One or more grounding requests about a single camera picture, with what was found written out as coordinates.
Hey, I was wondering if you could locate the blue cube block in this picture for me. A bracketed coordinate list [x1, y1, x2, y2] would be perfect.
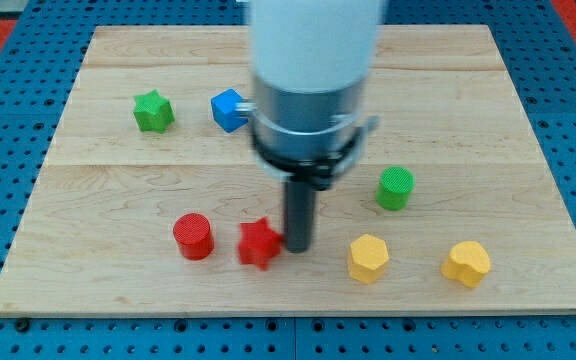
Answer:
[210, 88, 248, 133]

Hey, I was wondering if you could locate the green star block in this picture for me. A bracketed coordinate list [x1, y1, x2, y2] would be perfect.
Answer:
[133, 89, 175, 133]

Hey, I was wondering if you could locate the yellow heart block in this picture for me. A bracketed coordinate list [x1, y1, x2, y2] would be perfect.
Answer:
[440, 240, 492, 288]

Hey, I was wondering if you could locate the yellow hexagon block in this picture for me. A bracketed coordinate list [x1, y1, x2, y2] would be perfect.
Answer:
[347, 234, 390, 284]

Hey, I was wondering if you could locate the green cylinder block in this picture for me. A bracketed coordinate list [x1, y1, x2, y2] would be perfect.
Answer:
[375, 167, 415, 211]

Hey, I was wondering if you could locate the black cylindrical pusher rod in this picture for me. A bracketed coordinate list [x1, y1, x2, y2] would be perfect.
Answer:
[283, 181, 317, 253]

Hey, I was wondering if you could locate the red star block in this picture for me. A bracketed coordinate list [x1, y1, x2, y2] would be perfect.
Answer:
[237, 217, 282, 271]

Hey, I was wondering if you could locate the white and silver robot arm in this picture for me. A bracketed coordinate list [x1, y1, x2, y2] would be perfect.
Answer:
[237, 0, 386, 253]

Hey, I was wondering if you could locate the light wooden board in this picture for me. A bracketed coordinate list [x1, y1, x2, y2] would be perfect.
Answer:
[0, 25, 576, 318]

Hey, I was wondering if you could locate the red cylinder block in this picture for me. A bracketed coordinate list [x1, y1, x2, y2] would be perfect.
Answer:
[173, 213, 214, 261]

